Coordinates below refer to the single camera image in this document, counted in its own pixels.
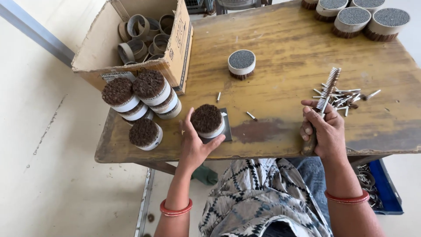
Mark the metal comb tool wooden handle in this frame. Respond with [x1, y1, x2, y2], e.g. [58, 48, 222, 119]
[302, 67, 342, 157]

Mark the blue denim garment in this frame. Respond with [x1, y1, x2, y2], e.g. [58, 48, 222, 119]
[285, 157, 331, 226]

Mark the pile of cardboard rings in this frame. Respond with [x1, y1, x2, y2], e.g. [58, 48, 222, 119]
[118, 14, 175, 65]

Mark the grey metal beam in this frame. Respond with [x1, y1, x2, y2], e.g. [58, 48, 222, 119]
[0, 0, 76, 68]

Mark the single brown bristle brush head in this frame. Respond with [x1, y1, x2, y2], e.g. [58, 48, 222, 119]
[190, 104, 226, 139]

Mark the blue crate of metal parts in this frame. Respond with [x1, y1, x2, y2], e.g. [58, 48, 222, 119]
[353, 159, 404, 215]

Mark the patterned black white garment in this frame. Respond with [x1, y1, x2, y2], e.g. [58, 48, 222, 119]
[198, 158, 333, 237]

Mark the cardboard box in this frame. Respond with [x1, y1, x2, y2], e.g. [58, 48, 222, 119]
[71, 0, 194, 95]

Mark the person's left hand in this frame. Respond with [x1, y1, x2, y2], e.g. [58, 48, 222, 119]
[178, 107, 226, 172]

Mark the stack of brown bristle bundles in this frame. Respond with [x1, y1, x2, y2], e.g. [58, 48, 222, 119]
[101, 70, 182, 151]

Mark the metal frame furniture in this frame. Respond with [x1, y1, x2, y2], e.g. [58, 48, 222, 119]
[184, 0, 273, 16]

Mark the dark square plate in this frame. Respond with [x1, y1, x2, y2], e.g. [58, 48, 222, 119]
[197, 108, 233, 144]

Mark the person's right hand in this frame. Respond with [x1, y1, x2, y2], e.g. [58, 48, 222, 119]
[300, 100, 346, 160]

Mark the red bangle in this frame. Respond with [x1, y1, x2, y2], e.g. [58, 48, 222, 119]
[160, 198, 193, 217]
[325, 189, 370, 205]

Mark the pile of metal pins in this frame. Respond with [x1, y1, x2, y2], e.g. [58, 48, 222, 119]
[312, 84, 381, 117]

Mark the green cloth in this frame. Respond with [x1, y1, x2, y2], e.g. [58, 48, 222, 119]
[192, 163, 219, 186]

